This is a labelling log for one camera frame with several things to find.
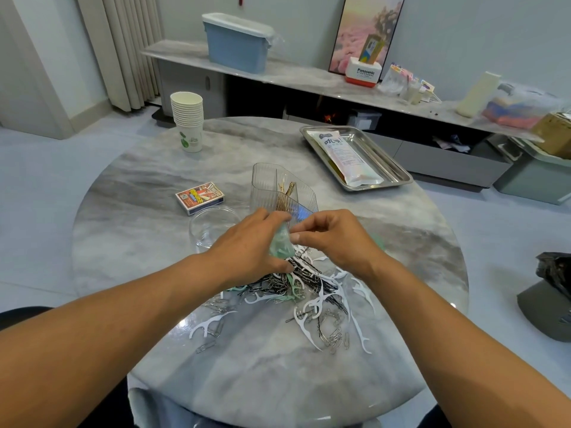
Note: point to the person's right hand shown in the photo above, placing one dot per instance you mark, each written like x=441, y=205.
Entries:
x=343, y=243

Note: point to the person's left hand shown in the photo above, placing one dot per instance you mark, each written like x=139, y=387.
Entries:
x=250, y=254

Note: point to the translucent green plastic cup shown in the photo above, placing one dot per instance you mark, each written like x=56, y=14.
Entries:
x=281, y=243

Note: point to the clear round plastic bowl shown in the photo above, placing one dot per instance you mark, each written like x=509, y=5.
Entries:
x=210, y=227

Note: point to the pile of floss picks and clips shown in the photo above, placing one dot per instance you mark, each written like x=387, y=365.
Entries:
x=317, y=303

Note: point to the clear ribbed organizer box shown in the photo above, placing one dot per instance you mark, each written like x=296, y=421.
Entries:
x=272, y=187

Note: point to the colourful matchbox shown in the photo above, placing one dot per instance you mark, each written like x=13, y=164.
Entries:
x=199, y=198

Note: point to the clear printed plastic bag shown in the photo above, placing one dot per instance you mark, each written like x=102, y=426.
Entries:
x=350, y=158

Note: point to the metal tray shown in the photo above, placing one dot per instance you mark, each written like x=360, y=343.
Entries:
x=397, y=167

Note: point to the group of white paper cups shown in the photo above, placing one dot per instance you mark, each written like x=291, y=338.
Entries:
x=188, y=120

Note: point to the person's left forearm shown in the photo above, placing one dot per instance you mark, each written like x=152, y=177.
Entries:
x=98, y=356

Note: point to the person's right forearm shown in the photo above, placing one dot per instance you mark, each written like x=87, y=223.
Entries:
x=482, y=356

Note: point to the white box in cabinet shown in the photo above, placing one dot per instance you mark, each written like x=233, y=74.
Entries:
x=365, y=120

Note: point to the loose papers in cabinet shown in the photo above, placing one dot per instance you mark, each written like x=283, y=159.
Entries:
x=453, y=142

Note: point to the clear bag of snacks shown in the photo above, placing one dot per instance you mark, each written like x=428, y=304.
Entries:
x=394, y=80

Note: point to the white and red small box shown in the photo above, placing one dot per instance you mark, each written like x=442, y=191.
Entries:
x=363, y=72

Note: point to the colourful small packet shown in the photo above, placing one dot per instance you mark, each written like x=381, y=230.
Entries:
x=427, y=85

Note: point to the grey cabinet with marble top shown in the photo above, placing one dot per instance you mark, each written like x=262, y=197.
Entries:
x=276, y=71

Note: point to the small colourful box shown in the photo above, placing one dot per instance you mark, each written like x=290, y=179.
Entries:
x=371, y=49

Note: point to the cream paper roll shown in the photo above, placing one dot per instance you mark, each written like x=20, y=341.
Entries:
x=479, y=93

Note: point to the grey green storage bin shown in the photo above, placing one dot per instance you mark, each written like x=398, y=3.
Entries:
x=540, y=175

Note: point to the trash bin with black bag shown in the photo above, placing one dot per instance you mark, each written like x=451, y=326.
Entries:
x=549, y=294

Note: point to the blue storage box white lid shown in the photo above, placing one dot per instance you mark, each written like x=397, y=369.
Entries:
x=237, y=42

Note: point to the framed pink picture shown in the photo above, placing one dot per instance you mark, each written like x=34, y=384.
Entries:
x=357, y=31

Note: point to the clear storage box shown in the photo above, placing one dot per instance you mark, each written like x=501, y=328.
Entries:
x=520, y=105

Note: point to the cardboard box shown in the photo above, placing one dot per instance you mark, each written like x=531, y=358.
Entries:
x=555, y=135

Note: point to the beige curtain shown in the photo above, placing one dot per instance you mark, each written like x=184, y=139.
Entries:
x=116, y=44

